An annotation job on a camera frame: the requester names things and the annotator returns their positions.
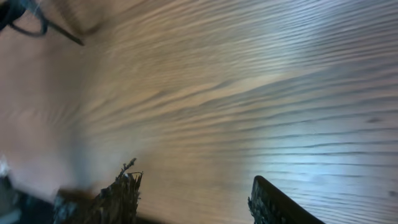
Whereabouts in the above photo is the black USB cable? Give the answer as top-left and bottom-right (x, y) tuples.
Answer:
(0, 0), (85, 47)

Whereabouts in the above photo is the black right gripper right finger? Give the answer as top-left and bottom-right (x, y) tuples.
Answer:
(248, 175), (325, 224)

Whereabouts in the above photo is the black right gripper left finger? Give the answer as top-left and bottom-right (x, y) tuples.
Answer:
(53, 158), (143, 224)

